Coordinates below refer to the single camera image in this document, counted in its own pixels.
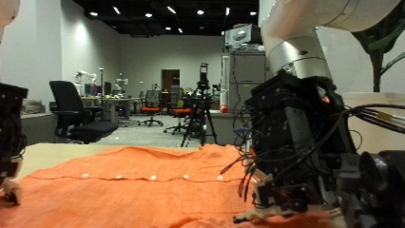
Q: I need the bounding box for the brown door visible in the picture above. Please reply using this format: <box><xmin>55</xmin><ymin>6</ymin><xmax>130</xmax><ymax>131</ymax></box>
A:
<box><xmin>161</xmin><ymin>68</ymin><xmax>181</xmax><ymax>93</ymax></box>

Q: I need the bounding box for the wooden office desk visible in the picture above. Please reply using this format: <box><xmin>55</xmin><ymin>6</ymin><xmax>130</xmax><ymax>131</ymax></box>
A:
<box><xmin>79</xmin><ymin>96</ymin><xmax>142</xmax><ymax>123</ymax></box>

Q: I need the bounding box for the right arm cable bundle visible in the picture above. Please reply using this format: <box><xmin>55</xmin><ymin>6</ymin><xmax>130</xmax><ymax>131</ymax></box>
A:
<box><xmin>345</xmin><ymin>103</ymin><xmax>405</xmax><ymax>135</ymax></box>

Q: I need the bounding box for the green leafy plant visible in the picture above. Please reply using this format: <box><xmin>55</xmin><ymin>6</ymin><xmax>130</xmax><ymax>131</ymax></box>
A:
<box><xmin>351</xmin><ymin>0</ymin><xmax>405</xmax><ymax>93</ymax></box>

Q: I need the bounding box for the orange button-up shirt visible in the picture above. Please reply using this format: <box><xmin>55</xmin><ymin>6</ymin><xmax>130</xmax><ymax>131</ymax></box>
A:
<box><xmin>0</xmin><ymin>143</ymin><xmax>346</xmax><ymax>228</ymax></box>

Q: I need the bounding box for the grey sofa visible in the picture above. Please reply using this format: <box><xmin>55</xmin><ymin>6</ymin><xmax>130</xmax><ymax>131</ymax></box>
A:
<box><xmin>18</xmin><ymin>112</ymin><xmax>58</xmax><ymax>147</ymax></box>

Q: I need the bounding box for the grey metal cabinet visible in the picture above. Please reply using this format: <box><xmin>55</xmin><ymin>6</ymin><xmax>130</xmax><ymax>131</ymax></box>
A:
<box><xmin>219</xmin><ymin>48</ymin><xmax>273</xmax><ymax>113</ymax></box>

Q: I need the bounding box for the grey box appliance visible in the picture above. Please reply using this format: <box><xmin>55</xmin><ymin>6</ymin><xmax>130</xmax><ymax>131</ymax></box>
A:
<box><xmin>223</xmin><ymin>23</ymin><xmax>265</xmax><ymax>50</ymax></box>

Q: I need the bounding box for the black camera tripod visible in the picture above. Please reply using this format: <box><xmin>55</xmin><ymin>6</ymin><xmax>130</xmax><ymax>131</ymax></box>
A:
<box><xmin>179</xmin><ymin>63</ymin><xmax>218</xmax><ymax>148</ymax></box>

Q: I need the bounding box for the orange seat office chair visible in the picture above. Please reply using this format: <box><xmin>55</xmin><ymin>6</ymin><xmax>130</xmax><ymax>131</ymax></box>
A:
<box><xmin>163</xmin><ymin>87</ymin><xmax>193</xmax><ymax>136</ymax></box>
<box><xmin>138</xmin><ymin>89</ymin><xmax>165</xmax><ymax>127</ymax></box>

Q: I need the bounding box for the grey low counter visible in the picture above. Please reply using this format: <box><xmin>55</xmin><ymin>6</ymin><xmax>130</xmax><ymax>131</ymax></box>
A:
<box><xmin>206</xmin><ymin>111</ymin><xmax>254</xmax><ymax>146</ymax></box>

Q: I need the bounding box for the black office chair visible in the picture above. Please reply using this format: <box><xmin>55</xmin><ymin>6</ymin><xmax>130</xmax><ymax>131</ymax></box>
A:
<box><xmin>47</xmin><ymin>80</ymin><xmax>119</xmax><ymax>145</ymax></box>

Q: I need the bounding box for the brown sofa cushion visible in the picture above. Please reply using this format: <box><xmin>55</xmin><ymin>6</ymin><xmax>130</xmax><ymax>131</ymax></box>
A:
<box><xmin>21</xmin><ymin>98</ymin><xmax>45</xmax><ymax>116</ymax></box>

